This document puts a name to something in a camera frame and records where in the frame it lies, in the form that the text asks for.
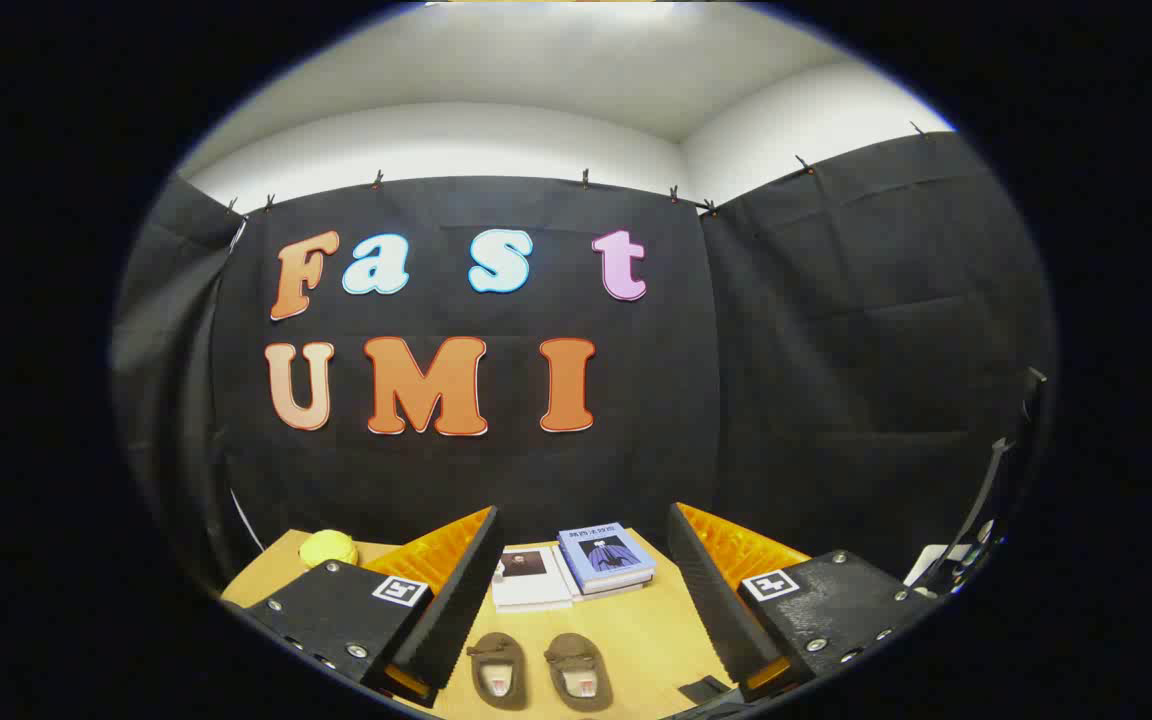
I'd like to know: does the white portrait book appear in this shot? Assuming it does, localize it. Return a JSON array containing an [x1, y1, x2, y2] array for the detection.
[[491, 547, 575, 613]]

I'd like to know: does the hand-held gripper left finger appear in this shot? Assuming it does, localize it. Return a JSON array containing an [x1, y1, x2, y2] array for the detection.
[[244, 505, 507, 711]]

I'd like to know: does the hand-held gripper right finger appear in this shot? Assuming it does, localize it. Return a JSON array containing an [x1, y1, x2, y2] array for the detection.
[[668, 502, 937, 705]]

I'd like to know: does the brown slipper shoe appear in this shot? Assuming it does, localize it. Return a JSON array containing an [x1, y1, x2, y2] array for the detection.
[[544, 632, 614, 713], [466, 632, 529, 711]]

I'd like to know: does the blue cover book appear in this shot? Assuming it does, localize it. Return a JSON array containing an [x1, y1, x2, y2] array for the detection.
[[556, 522, 657, 593]]

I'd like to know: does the yellow plush toy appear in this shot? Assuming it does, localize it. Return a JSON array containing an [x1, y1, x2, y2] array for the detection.
[[298, 530, 359, 569]]

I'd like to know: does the grey book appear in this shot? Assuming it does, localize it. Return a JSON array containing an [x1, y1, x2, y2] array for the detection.
[[576, 572, 655, 601]]

